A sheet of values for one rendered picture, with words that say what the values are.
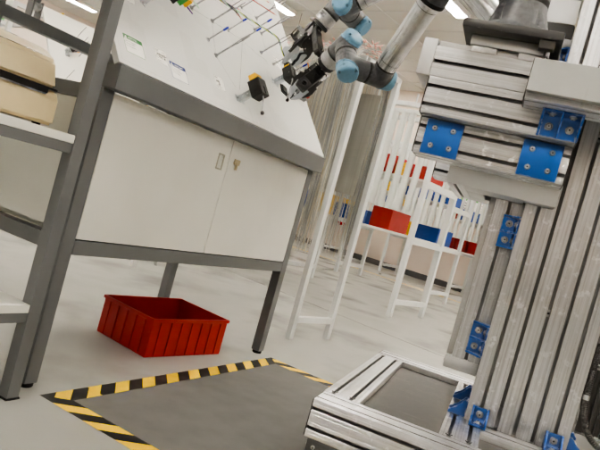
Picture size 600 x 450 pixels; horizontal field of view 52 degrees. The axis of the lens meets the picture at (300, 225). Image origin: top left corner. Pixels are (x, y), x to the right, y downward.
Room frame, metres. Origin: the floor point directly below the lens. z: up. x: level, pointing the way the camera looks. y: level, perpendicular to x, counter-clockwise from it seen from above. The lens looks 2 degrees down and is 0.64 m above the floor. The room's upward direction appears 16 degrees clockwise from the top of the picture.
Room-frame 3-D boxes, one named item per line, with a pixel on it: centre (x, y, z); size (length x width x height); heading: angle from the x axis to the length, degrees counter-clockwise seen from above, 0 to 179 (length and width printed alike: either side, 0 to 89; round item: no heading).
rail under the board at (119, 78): (2.07, 0.28, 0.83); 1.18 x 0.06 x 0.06; 151
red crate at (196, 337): (2.33, 0.39, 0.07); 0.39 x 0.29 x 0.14; 144
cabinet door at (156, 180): (1.84, 0.43, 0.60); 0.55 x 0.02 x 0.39; 151
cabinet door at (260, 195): (2.32, 0.16, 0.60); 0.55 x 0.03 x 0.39; 151
